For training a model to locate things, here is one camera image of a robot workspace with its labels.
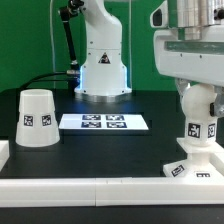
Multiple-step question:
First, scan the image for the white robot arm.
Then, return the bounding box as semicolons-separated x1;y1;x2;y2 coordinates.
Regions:
76;0;224;117

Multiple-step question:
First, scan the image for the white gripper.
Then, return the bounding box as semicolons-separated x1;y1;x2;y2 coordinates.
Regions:
154;28;224;118

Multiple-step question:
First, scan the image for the white marker plate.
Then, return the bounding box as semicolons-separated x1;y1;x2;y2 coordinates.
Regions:
59;114;148;130

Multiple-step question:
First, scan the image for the white rail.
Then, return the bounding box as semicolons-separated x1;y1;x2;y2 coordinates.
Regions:
210;153;224;176
0;140;9;171
0;178;224;207

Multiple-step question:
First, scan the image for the white lamp bulb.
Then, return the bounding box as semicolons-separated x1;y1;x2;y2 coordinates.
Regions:
181;84;217;146

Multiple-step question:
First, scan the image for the black camera stand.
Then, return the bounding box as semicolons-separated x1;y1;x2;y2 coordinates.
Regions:
59;0;84;76

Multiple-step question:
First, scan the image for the white left rail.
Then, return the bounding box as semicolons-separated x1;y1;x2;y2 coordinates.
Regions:
0;140;9;171

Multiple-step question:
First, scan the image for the white lamp shade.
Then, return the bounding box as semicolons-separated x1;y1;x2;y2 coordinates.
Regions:
16;89;60;147

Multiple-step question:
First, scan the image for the white lamp base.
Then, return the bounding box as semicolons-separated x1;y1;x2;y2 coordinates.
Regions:
163;138;221;178

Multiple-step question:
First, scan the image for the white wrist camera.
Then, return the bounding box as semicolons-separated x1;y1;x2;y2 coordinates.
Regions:
150;0;169;28

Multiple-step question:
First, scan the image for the grey hanging cable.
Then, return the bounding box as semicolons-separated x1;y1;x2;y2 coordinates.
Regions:
49;0;56;73

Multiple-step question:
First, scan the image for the white right rail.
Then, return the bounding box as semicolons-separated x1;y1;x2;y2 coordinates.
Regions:
210;153;224;176

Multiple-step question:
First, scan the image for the white front rail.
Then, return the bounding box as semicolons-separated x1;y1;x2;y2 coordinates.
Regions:
0;178;224;207

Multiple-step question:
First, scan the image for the black cable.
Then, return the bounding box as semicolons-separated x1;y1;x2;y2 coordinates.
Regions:
20;70;81;91

